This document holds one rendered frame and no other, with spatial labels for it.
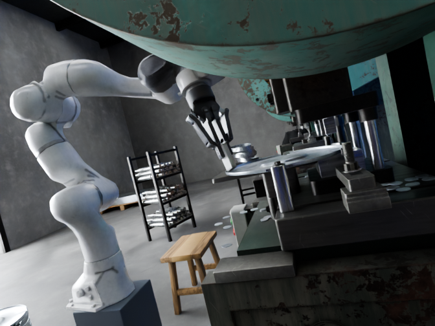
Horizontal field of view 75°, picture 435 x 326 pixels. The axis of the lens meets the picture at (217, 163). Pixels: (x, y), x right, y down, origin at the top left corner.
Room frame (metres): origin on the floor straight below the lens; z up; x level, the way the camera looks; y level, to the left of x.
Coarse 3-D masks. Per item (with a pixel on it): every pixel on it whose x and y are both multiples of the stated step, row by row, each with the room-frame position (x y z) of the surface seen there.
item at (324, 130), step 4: (320, 120) 0.66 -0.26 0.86; (324, 120) 0.65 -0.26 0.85; (328, 120) 0.65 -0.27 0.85; (332, 120) 0.65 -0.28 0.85; (320, 124) 0.66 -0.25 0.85; (324, 124) 0.65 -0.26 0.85; (328, 124) 0.65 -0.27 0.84; (332, 124) 0.65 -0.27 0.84; (320, 128) 0.66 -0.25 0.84; (324, 128) 0.65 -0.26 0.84; (328, 128) 0.65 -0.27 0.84; (332, 128) 0.65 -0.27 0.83; (336, 128) 0.65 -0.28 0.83; (320, 132) 0.68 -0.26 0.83; (324, 132) 0.66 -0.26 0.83; (328, 132) 0.65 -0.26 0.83; (332, 132) 0.65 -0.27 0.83; (336, 132) 0.65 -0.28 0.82
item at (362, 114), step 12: (360, 96) 0.56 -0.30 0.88; (372, 96) 0.55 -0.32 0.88; (312, 108) 0.58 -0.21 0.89; (324, 108) 0.58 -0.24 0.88; (336, 108) 0.57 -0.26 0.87; (348, 108) 0.57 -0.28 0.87; (360, 108) 0.56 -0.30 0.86; (372, 108) 0.56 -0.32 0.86; (300, 120) 0.59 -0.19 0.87; (312, 120) 0.59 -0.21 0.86; (348, 120) 0.72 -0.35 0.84; (360, 120) 0.58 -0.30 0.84
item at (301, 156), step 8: (296, 152) 0.83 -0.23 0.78; (304, 152) 0.78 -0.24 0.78; (312, 152) 0.73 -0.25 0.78; (320, 152) 0.69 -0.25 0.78; (328, 152) 0.65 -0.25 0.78; (336, 152) 0.59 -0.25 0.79; (256, 160) 0.84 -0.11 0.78; (264, 160) 0.75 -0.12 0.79; (272, 160) 0.70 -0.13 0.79; (280, 160) 0.66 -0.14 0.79; (288, 160) 0.64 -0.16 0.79; (296, 160) 0.63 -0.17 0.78; (304, 160) 0.56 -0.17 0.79; (312, 160) 0.56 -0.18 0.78; (240, 168) 0.75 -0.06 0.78; (248, 168) 0.71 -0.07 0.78; (256, 168) 0.67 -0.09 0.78; (264, 168) 0.63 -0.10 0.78
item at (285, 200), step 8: (272, 168) 0.53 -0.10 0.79; (280, 168) 0.52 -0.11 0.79; (280, 176) 0.52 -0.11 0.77; (280, 184) 0.52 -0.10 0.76; (288, 184) 0.52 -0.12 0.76; (280, 192) 0.52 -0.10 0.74; (288, 192) 0.52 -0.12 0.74; (280, 200) 0.52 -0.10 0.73; (288, 200) 0.52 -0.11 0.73; (280, 208) 0.53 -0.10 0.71; (288, 208) 0.52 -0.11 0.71
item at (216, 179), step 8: (288, 168) 0.63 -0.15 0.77; (216, 176) 0.72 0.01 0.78; (224, 176) 0.68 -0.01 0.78; (232, 176) 0.67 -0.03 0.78; (240, 176) 0.67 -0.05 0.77; (248, 176) 0.66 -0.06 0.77; (264, 176) 0.67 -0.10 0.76; (272, 176) 0.66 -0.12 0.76; (288, 176) 0.65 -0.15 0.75; (296, 176) 0.66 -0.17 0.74; (264, 184) 0.68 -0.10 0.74; (272, 184) 0.67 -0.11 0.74; (296, 184) 0.65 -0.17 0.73; (272, 192) 0.67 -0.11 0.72; (296, 192) 0.65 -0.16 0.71; (272, 200) 0.67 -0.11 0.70; (272, 208) 0.67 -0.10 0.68; (272, 216) 0.67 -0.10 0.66
